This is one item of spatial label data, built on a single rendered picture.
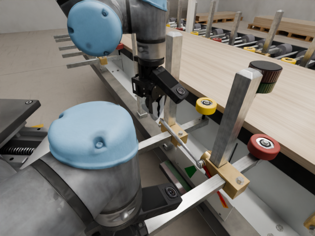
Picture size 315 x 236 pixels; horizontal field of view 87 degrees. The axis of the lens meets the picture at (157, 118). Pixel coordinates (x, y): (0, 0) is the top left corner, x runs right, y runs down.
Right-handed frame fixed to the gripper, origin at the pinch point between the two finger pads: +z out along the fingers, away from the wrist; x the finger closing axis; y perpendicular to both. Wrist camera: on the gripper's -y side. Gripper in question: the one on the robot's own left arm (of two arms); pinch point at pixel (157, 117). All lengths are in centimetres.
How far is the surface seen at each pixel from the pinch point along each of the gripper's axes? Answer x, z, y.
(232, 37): -130, 1, 22
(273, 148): -11.2, 1.3, -33.4
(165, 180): -29, 92, 15
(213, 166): 2.3, 5.2, -22.2
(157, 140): 0.8, 9.6, -0.8
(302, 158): -13.8, 2.2, -40.6
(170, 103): -7.2, -2.4, -0.2
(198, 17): -666, 65, 331
